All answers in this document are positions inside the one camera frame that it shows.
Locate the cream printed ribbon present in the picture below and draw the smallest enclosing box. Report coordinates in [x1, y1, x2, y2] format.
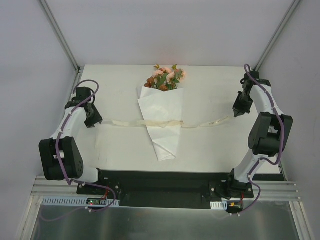
[94, 114, 231, 150]

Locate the translucent white wrapping paper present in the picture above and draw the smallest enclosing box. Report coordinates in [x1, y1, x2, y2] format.
[137, 86, 185, 162]

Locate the pink rose stem with leaves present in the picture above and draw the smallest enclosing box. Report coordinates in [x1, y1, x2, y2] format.
[154, 64, 186, 91]

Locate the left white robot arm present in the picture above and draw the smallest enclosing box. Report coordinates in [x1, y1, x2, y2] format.
[38, 87, 106, 195]

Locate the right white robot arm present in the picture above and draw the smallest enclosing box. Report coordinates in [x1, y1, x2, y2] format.
[225, 65, 293, 198]

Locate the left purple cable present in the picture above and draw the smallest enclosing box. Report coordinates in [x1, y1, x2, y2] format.
[39, 79, 117, 222]

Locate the purple cable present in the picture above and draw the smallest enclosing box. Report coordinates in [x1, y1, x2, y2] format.
[39, 79, 117, 222]
[212, 64, 287, 218]

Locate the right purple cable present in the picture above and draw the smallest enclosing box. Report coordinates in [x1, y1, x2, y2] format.
[212, 64, 287, 218]

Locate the right aluminium frame post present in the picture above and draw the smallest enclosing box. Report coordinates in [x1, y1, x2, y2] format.
[253, 0, 303, 72]

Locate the aluminium frame post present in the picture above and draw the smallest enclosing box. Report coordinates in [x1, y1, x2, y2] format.
[253, 0, 303, 72]
[37, 0, 81, 74]

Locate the left aluminium frame post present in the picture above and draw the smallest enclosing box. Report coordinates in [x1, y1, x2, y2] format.
[37, 0, 81, 74]

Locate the aluminium front rail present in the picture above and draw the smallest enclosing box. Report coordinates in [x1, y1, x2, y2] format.
[31, 175, 302, 202]

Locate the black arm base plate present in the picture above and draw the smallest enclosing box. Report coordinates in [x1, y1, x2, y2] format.
[47, 169, 287, 208]

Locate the left white cable duct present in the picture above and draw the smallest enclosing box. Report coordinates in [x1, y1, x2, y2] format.
[42, 196, 120, 208]

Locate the white cable duct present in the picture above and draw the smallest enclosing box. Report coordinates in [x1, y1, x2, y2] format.
[210, 201, 228, 211]
[42, 196, 120, 208]

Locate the right white cable duct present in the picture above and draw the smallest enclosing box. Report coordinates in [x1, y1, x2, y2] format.
[210, 201, 228, 211]

